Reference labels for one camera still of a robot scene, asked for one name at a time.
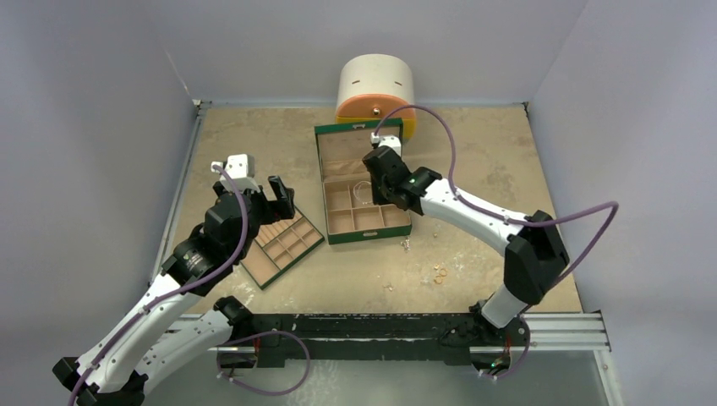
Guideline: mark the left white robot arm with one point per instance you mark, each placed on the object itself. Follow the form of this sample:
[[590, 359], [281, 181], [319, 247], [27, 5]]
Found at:
[[135, 356]]

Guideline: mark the aluminium frame rail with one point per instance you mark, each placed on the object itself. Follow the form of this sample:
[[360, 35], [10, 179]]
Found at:
[[165, 245]]

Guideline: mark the green jewelry box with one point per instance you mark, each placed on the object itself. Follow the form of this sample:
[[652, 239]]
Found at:
[[351, 216]]

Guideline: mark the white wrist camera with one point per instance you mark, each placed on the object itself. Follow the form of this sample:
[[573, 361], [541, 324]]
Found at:
[[391, 141], [240, 169]]

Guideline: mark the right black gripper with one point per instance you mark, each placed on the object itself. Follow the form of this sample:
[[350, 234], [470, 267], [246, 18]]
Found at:
[[379, 167]]

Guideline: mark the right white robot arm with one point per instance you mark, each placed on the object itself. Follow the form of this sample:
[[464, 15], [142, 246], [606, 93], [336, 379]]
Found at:
[[534, 257]]

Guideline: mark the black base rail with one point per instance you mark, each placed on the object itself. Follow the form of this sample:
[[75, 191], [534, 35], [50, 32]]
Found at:
[[454, 339]]

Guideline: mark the green jewelry tray insert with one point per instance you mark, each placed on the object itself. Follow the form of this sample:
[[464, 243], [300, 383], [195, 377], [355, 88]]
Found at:
[[280, 246]]

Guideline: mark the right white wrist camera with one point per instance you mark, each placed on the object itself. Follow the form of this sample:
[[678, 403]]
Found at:
[[391, 141]]

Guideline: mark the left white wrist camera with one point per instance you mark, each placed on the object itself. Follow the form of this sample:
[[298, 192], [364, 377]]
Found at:
[[240, 169]]

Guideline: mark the white orange round drawer box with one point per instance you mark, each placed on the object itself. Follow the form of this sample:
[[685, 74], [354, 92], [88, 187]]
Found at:
[[372, 85]]

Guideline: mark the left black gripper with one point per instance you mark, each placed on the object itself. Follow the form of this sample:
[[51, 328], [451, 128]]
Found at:
[[274, 210]]

